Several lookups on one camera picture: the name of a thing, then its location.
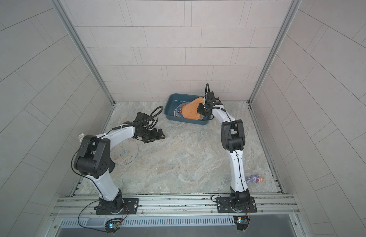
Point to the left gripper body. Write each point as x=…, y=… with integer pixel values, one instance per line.
x=144, y=132

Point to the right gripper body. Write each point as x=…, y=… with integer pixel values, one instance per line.
x=206, y=109

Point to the orange round coaster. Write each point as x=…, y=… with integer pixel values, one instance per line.
x=189, y=111

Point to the blue bear coaster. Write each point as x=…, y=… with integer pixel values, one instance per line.
x=178, y=112

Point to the teal storage box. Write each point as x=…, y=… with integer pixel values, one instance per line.
x=177, y=99

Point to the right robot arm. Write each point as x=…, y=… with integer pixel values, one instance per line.
x=233, y=141

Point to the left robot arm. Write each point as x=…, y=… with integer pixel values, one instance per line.
x=92, y=160

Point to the pale butterfly coaster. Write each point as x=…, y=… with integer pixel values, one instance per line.
x=125, y=152

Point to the glitter microphone on stand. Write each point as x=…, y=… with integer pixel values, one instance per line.
x=80, y=137

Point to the small purple toy figure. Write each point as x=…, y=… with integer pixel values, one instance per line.
x=254, y=178

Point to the left controller board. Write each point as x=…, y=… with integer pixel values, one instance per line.
x=113, y=225

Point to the controller board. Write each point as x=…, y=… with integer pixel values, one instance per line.
x=241, y=222
x=113, y=225

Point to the right controller board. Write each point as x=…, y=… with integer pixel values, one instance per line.
x=241, y=222

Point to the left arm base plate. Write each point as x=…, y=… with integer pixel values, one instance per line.
x=129, y=206

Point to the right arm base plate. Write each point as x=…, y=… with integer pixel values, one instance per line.
x=224, y=206

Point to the aluminium mounting rail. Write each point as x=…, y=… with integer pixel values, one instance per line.
x=174, y=205

